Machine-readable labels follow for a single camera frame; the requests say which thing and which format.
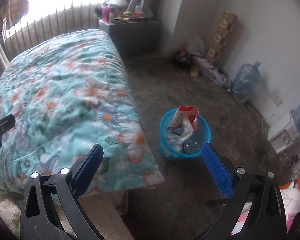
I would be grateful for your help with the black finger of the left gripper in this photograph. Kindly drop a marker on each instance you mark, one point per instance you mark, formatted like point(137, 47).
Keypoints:
point(7, 123)

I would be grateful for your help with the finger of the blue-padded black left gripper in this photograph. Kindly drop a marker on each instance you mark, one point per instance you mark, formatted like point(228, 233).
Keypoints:
point(39, 219)

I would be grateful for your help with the blue water jug on floor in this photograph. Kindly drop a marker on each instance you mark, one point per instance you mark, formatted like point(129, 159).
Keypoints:
point(245, 81)

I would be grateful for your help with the floral teal quilt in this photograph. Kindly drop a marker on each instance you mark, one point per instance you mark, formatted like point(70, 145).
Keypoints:
point(68, 94)

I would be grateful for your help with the white wall socket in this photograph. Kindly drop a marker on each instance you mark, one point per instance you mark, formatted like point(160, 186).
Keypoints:
point(276, 99)

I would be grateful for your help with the Pepsi plastic bottle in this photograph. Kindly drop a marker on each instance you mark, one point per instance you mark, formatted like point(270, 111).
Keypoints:
point(191, 147)

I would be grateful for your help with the tall patterned cardboard box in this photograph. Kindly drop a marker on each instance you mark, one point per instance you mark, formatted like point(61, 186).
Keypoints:
point(225, 28)

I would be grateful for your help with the blue plastic waste basket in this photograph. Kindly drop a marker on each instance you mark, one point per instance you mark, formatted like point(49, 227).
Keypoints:
point(201, 136)

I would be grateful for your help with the white water dispenser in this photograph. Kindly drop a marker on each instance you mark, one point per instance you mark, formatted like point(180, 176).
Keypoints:
point(283, 134)

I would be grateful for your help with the dark grey cabinet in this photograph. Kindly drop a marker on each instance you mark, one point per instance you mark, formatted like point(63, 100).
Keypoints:
point(134, 38)

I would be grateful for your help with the red white snack bag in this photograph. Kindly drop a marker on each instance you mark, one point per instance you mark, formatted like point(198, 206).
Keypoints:
point(182, 113)

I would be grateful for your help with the beige quilted jacket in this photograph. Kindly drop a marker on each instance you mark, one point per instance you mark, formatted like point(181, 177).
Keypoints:
point(12, 11)

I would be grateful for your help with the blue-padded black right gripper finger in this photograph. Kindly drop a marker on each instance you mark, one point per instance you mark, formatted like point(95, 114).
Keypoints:
point(254, 209)

